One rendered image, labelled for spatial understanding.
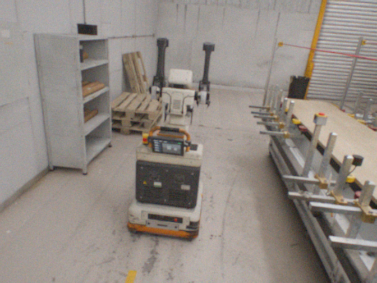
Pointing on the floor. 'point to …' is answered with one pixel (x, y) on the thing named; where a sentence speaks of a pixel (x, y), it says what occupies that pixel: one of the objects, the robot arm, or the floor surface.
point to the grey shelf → (101, 121)
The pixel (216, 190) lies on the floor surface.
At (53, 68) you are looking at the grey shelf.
